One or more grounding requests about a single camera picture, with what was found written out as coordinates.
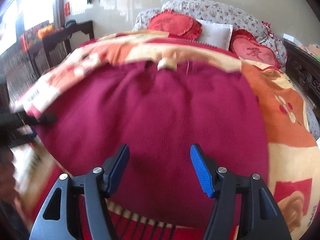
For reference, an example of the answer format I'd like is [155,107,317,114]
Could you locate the maroon knit garment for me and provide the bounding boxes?
[36,61,268,227]

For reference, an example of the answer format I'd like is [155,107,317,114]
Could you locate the person's left hand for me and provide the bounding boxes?
[0,147,18,204]

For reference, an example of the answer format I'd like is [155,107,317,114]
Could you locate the orange item on table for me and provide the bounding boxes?
[37,24,55,40]

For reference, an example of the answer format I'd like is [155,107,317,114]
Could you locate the dark wooden side table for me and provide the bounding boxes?
[26,19,94,79]

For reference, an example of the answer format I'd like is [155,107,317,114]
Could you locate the red heart pillow right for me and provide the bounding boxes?
[229,29,280,68]

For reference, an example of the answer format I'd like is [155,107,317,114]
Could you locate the red heart pillow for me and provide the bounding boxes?
[148,10,202,40]
[229,29,280,68]

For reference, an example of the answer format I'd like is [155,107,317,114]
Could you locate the dark carved wooden nightstand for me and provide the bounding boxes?
[283,40,319,111]

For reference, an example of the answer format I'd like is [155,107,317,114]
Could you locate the white square pillow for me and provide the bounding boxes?
[196,19,233,50]

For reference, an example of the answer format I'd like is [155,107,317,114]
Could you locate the red heart pillow left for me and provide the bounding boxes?
[148,10,202,40]

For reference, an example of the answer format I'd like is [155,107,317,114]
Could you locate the floral padded headboard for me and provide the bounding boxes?
[133,0,287,70]

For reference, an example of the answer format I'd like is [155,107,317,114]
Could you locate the red wall sticker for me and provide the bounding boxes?
[65,2,71,16]

